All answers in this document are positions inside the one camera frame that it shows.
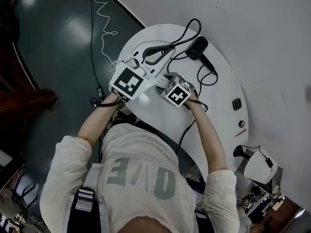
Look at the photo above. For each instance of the black lamp with white shade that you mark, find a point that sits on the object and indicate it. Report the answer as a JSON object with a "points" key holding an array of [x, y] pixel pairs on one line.
{"points": [[258, 169]]}

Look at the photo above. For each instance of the white power strip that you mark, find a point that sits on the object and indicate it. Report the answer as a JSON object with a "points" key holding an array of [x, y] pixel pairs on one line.
{"points": [[160, 80]]}

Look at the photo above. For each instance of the dark wooden furniture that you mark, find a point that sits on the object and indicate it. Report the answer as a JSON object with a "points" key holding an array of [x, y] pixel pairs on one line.
{"points": [[22, 101]]}

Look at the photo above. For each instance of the small round black object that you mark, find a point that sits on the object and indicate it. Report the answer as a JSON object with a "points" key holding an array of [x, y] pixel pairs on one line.
{"points": [[241, 124]]}

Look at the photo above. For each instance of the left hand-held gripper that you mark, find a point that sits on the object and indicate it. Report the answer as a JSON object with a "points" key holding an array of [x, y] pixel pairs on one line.
{"points": [[127, 82]]}

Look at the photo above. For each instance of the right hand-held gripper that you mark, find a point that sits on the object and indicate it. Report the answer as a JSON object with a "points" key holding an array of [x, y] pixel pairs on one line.
{"points": [[177, 94]]}

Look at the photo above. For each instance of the black square device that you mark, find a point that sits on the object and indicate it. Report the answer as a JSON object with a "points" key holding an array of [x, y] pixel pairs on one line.
{"points": [[237, 104]]}

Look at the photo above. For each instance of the grey shelf unit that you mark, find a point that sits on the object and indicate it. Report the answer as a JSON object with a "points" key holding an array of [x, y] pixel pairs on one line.
{"points": [[277, 181]]}

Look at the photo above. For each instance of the black hair dryer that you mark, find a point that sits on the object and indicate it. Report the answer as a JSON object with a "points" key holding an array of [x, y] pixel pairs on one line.
{"points": [[199, 46]]}

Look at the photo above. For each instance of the person's left forearm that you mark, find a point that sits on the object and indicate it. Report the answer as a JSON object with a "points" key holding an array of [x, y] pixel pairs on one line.
{"points": [[97, 120]]}

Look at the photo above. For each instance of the person's white printed t-shirt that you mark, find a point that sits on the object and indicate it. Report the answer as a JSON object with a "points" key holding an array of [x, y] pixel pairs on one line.
{"points": [[136, 159]]}

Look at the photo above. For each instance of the red pen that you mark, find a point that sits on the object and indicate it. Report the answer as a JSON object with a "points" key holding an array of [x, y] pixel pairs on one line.
{"points": [[240, 133]]}

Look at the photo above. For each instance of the person's right forearm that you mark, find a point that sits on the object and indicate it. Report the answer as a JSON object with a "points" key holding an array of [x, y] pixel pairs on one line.
{"points": [[209, 139]]}

